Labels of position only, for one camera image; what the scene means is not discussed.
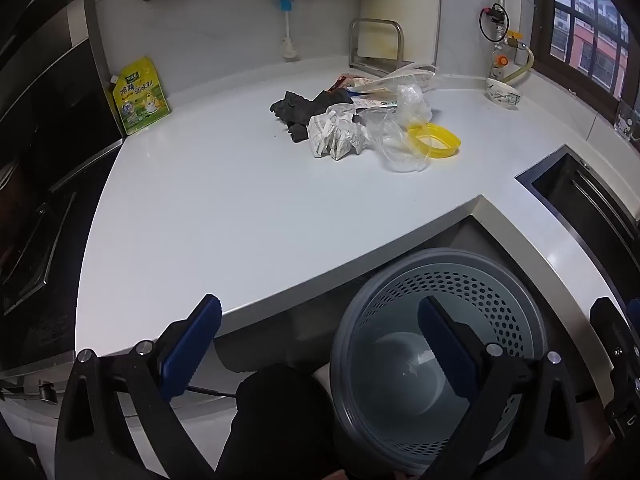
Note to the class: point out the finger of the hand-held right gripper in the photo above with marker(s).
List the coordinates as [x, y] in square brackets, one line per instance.
[634, 310]
[607, 330]

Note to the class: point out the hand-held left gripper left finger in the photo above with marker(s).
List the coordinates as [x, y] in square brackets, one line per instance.
[192, 347]

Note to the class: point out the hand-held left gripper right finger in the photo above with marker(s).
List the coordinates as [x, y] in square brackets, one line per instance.
[445, 347]

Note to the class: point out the grey perforated trash bin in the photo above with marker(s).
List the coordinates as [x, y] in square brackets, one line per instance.
[390, 360]

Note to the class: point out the clear plastic cup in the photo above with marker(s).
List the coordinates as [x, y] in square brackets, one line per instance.
[400, 157]

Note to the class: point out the white paper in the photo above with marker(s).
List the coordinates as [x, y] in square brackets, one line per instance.
[330, 132]

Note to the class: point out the clear plastic bag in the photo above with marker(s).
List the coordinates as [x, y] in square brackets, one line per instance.
[412, 102]
[400, 78]

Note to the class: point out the black bag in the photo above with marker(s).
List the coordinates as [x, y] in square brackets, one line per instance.
[300, 110]

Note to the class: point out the person's black trouser leg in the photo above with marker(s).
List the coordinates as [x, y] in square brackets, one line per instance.
[280, 420]

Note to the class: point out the small clear plastic holder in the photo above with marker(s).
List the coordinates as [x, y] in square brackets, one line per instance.
[627, 122]

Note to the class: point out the white patterned bowl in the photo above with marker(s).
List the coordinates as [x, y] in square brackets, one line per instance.
[502, 96]

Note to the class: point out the green yellow seasoning pouch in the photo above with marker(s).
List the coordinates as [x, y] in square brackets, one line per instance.
[140, 100]

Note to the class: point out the white teal printed box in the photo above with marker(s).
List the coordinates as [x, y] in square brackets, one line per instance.
[370, 103]

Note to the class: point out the red patterned wrapper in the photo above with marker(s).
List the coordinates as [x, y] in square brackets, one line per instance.
[350, 81]

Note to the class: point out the window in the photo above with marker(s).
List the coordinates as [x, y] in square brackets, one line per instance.
[585, 25]

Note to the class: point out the white brush with blue sponge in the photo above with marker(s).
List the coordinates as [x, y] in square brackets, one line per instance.
[289, 49]

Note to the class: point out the metal cutting board rack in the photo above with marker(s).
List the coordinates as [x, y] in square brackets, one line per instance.
[375, 21]

